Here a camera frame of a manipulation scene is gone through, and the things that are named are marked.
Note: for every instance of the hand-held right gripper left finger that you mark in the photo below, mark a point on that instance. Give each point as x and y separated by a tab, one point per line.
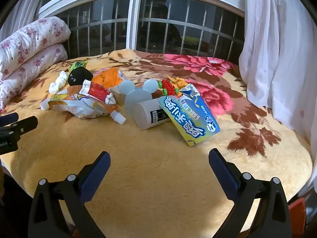
99	168

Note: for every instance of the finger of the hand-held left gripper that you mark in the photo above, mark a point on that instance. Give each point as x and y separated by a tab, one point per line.
24	126
8	119

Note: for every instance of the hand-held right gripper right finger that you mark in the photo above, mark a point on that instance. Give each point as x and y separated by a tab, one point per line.
220	168

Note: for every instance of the grey cube block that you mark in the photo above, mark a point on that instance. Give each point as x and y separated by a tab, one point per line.
118	96

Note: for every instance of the black plush ball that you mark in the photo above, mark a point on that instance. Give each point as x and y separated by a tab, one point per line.
80	75

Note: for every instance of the yellow white drink pouch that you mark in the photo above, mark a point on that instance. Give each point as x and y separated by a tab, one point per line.
84	110
64	96

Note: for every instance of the yellow floral plush blanket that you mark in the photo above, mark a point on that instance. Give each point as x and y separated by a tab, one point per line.
148	166

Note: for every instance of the crumpled white tissue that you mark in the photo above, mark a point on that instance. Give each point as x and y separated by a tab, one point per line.
58	83

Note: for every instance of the blue yellow paper box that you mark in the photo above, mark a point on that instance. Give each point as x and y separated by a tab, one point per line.
188	119

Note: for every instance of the white cylindrical bottle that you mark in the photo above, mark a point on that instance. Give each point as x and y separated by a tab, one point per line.
146	115

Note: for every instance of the frosted mouse-ear bottle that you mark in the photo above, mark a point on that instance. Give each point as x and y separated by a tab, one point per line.
133	99

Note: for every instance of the red white crumpled wrapper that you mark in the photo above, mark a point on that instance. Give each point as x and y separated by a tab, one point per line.
96	90

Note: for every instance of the green snack packet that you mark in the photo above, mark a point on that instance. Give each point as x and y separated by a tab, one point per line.
75	67

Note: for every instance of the folded pink floral quilt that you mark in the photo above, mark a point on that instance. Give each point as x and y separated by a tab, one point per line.
29	42

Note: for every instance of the red object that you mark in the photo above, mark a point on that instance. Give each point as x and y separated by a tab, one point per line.
297	210

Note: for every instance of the orange plastic packet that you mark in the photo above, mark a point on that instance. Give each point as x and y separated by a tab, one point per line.
106	78

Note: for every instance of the orange toy dinosaur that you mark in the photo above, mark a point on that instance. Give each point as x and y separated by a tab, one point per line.
179	81

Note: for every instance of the red green-wheeled toy car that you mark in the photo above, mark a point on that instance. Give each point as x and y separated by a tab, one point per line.
168	84

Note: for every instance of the pale pink curtain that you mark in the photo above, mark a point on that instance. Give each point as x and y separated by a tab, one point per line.
22	10

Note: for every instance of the white sheer curtain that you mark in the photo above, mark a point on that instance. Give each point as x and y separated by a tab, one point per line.
277	54

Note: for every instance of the white framed barred window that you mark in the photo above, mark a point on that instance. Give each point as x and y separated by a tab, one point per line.
135	17

